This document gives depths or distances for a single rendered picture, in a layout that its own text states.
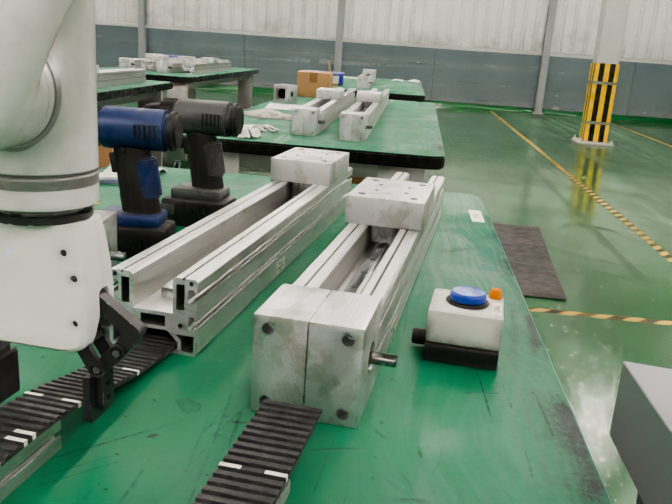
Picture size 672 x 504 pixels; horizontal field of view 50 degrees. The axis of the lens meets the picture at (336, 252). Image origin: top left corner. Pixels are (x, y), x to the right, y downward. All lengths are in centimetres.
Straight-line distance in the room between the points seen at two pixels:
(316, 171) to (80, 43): 79
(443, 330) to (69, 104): 45
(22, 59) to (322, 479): 37
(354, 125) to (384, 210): 159
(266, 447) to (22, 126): 28
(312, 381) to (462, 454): 14
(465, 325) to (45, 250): 44
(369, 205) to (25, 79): 63
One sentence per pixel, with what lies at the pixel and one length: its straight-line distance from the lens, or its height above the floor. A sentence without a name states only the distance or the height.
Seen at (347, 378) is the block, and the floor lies 83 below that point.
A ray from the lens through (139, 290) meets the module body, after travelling 81.
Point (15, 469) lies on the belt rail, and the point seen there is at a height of 79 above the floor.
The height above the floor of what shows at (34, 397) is 81.
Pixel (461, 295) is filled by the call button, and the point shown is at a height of 85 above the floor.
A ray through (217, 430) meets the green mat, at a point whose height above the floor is 78.
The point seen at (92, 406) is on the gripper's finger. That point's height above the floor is 82.
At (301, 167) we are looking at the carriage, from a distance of 129.
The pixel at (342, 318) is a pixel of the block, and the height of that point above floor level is 87.
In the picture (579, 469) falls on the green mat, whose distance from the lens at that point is 66.
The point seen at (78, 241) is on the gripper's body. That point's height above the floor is 96.
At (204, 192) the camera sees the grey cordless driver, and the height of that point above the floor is 84.
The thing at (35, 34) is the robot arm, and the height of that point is 110.
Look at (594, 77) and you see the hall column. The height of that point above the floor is 91.
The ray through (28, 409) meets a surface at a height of 81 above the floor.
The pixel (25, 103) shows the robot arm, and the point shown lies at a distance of 48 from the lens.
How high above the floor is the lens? 111
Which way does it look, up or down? 16 degrees down
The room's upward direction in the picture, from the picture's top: 4 degrees clockwise
